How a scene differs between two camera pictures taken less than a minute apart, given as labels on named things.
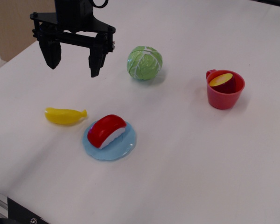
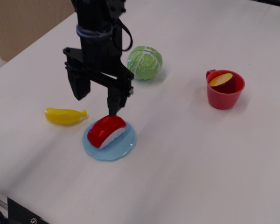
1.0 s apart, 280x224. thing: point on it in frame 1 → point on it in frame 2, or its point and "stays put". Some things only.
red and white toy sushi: x=105 y=130 stays put
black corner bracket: x=18 y=214 stays put
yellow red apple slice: x=224 y=83 stays put
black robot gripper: x=73 y=22 → x=101 y=59
